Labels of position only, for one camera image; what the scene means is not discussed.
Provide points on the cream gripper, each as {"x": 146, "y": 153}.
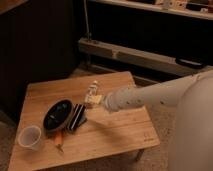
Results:
{"x": 92, "y": 99}

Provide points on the black ceramic bowl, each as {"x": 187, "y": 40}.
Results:
{"x": 58, "y": 115}

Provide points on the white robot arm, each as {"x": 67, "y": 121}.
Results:
{"x": 191, "y": 146}

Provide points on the small wooden table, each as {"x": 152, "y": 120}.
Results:
{"x": 103, "y": 134}

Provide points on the grey vertical pole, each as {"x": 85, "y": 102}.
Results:
{"x": 88, "y": 33}

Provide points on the orange carrot toy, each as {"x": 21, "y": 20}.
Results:
{"x": 59, "y": 140}

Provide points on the white shelf with items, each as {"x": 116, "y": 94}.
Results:
{"x": 165, "y": 8}

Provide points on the black handle on baseboard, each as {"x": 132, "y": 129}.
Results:
{"x": 190, "y": 65}

